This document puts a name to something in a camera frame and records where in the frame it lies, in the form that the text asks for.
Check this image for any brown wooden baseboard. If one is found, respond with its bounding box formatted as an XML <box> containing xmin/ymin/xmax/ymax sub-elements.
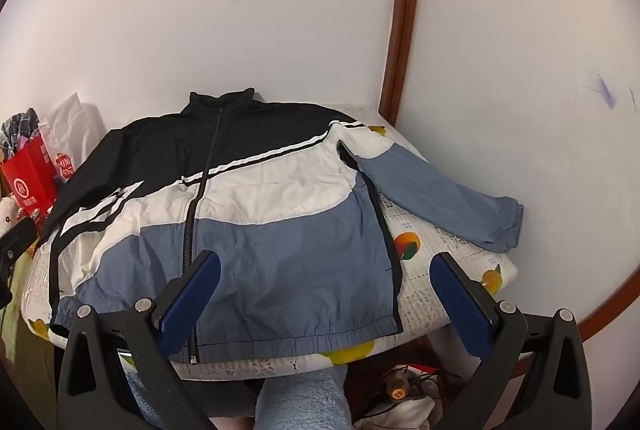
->
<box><xmin>570</xmin><ymin>255</ymin><xmax>640</xmax><ymax>343</ymax></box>

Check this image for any black white blue zip jacket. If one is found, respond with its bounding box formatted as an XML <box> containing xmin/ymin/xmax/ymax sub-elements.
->
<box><xmin>37</xmin><ymin>86</ymin><xmax>524</xmax><ymax>365</ymax></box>

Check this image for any olive green cloth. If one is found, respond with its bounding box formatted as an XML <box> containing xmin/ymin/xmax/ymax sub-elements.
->
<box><xmin>0</xmin><ymin>250</ymin><xmax>58</xmax><ymax>411</ymax></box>

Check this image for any white plastic bag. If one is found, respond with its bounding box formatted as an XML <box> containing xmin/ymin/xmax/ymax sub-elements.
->
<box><xmin>39</xmin><ymin>92</ymin><xmax>106</xmax><ymax>181</ymax></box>

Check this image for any plain white cloth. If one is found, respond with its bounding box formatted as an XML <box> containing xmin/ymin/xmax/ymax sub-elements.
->
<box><xmin>354</xmin><ymin>394</ymin><xmax>437</xmax><ymax>430</ymax></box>

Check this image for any red cardboard box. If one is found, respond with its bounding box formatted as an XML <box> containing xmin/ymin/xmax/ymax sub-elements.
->
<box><xmin>0</xmin><ymin>135</ymin><xmax>76</xmax><ymax>223</ymax></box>

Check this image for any dark plaid cloth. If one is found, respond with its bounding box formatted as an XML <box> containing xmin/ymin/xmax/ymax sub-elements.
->
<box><xmin>0</xmin><ymin>108</ymin><xmax>41</xmax><ymax>161</ymax></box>

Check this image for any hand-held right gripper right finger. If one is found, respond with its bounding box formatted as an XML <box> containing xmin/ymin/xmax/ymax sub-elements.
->
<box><xmin>430</xmin><ymin>251</ymin><xmax>593</xmax><ymax>430</ymax></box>

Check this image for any fruit print newspaper tablecloth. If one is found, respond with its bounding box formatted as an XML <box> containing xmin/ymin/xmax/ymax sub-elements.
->
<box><xmin>21</xmin><ymin>104</ymin><xmax>521</xmax><ymax>381</ymax></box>

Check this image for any brown wooden door frame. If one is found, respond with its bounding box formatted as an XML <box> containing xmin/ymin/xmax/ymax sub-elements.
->
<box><xmin>378</xmin><ymin>0</ymin><xmax>425</xmax><ymax>127</ymax></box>

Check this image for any orange and black device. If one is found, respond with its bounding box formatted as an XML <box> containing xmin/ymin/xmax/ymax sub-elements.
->
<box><xmin>386</xmin><ymin>376</ymin><xmax>417</xmax><ymax>405</ymax></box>

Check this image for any light blue fleece cloth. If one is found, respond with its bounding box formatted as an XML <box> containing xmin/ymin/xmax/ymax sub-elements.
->
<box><xmin>255</xmin><ymin>362</ymin><xmax>351</xmax><ymax>430</ymax></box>

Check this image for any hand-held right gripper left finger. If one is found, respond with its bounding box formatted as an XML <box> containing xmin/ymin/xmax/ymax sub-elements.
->
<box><xmin>56</xmin><ymin>250</ymin><xmax>222</xmax><ymax>430</ymax></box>

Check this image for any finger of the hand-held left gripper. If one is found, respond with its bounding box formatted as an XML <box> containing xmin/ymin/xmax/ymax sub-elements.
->
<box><xmin>0</xmin><ymin>217</ymin><xmax>39</xmax><ymax>268</ymax></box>

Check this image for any white cloth with black flowers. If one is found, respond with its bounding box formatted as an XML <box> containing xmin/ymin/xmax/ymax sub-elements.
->
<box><xmin>0</xmin><ymin>197</ymin><xmax>22</xmax><ymax>231</ymax></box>

